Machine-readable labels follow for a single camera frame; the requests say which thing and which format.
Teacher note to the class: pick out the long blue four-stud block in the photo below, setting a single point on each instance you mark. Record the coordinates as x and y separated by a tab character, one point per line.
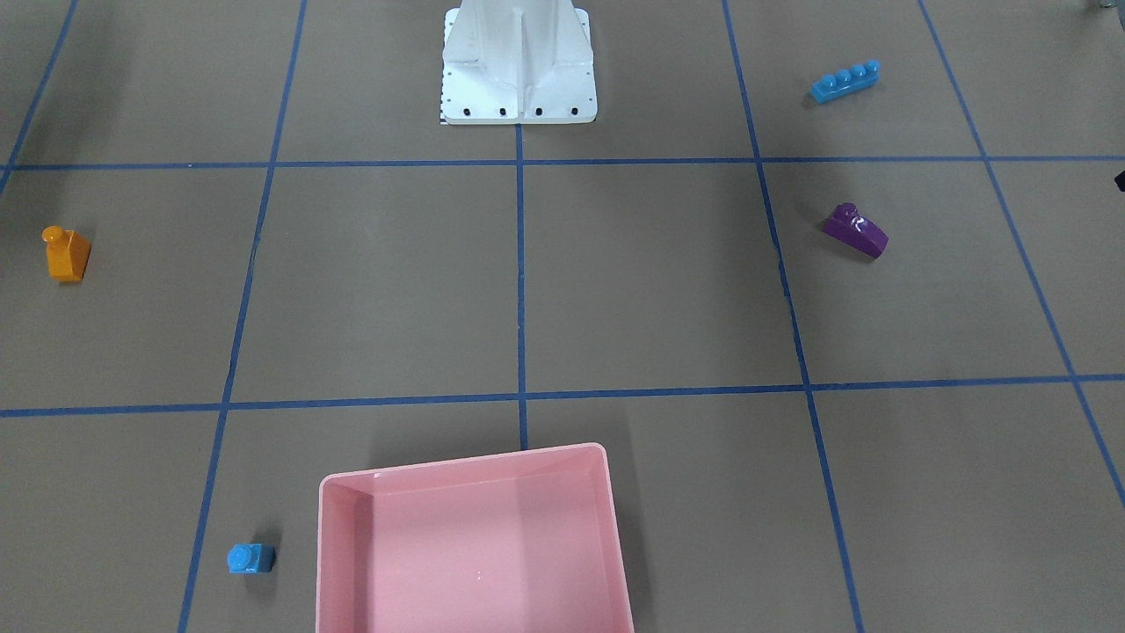
845	82

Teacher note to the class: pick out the orange sloped block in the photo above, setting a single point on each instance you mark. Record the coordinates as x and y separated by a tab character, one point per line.
67	254

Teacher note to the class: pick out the pink plastic box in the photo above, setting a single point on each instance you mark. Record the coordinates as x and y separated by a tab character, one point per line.
517	542

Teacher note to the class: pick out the purple sloped block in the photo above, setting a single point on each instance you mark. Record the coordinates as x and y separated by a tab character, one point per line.
848	225

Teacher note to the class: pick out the small blue single-stud block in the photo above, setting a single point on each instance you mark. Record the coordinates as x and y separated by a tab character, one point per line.
251	558

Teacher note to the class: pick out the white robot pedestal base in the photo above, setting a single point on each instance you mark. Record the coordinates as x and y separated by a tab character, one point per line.
517	63

